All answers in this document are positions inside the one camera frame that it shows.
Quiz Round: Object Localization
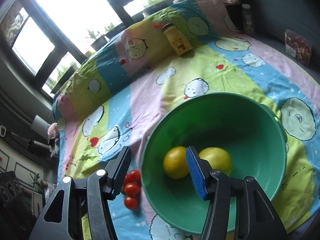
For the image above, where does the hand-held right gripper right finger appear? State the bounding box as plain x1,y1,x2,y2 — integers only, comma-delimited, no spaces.
185,146,290,240

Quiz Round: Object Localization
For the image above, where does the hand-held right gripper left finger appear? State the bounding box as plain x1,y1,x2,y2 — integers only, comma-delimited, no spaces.
31,146,132,240

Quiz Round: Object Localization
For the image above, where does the yellow citrus fruit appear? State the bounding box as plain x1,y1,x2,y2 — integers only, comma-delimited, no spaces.
163,146,190,179

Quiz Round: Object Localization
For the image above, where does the yellow-green pear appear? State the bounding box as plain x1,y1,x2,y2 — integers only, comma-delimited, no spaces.
199,147,233,177

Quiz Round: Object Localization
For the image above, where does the green plastic bowl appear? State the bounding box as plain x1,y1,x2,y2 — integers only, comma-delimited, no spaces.
140,92,287,235

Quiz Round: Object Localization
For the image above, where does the pink crumpled cloth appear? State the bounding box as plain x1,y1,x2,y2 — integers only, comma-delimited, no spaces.
47,122,60,139

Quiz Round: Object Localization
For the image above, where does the cartoon print bed sheet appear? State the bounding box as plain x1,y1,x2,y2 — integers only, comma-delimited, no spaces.
54,0,320,240

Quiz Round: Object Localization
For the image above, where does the cartoon print pillow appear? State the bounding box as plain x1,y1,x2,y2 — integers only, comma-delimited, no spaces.
52,0,240,120

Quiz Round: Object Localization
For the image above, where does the black speaker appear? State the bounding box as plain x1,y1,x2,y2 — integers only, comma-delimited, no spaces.
0,171,24,205

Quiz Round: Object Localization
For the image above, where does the windowsill potted plant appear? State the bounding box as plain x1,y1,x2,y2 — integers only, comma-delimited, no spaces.
86,29,109,52

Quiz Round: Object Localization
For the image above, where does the yellow bear print bottle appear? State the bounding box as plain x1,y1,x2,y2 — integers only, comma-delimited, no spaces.
161,23,193,56

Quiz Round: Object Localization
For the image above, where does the dark framed window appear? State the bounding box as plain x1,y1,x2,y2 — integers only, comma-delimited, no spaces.
0,0,180,95

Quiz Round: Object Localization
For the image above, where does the dark bottle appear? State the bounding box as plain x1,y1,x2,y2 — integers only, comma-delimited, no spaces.
241,3,255,34

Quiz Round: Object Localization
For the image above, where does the dark green sofa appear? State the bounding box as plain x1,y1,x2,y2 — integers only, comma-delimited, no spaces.
225,0,320,68

